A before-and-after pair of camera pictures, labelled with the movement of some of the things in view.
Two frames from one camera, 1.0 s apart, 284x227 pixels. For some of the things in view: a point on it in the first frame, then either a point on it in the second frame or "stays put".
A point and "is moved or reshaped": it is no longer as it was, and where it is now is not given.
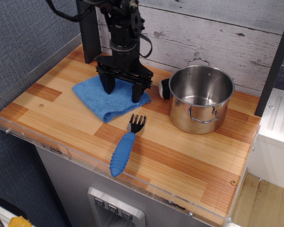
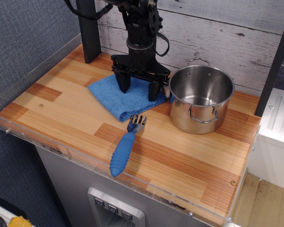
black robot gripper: (125, 65) to (141, 62)
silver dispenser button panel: (107, 211) stays put
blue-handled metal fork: (121, 154) stays put
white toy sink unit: (271, 159) stays put
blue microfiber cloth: (93, 93) is moved or reshaped
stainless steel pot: (199, 96) stays put
